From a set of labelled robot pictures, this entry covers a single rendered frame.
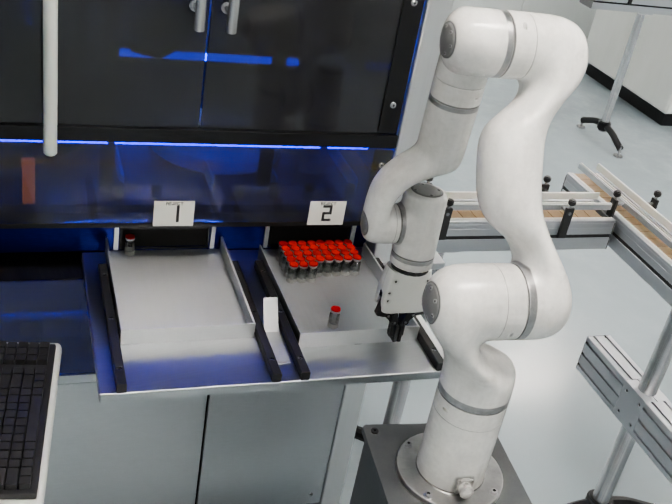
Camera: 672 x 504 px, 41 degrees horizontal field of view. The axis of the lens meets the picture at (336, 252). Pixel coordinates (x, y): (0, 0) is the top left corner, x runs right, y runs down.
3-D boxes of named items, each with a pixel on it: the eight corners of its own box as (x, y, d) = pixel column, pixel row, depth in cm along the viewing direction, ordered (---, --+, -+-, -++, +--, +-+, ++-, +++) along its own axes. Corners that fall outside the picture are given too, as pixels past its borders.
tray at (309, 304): (257, 257, 204) (259, 244, 202) (362, 254, 213) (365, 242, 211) (297, 347, 177) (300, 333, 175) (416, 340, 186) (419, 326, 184)
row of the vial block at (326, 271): (282, 273, 199) (285, 255, 197) (356, 270, 206) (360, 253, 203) (285, 278, 198) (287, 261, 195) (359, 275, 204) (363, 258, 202)
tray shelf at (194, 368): (81, 259, 195) (81, 252, 194) (376, 253, 218) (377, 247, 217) (99, 402, 156) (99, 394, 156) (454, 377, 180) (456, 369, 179)
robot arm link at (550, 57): (453, 332, 143) (542, 330, 147) (487, 349, 131) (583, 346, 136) (470, 14, 137) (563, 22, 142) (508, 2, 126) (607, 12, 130)
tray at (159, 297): (104, 251, 196) (105, 237, 194) (221, 249, 204) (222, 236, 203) (120, 344, 168) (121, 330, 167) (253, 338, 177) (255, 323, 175)
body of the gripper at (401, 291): (427, 250, 177) (416, 297, 183) (380, 251, 174) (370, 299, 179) (442, 269, 171) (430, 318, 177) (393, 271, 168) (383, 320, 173)
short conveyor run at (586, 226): (378, 257, 221) (390, 201, 213) (358, 226, 233) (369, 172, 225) (609, 252, 244) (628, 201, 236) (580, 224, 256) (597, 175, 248)
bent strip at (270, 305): (259, 320, 182) (263, 297, 180) (273, 320, 183) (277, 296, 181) (275, 363, 171) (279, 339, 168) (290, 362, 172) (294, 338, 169)
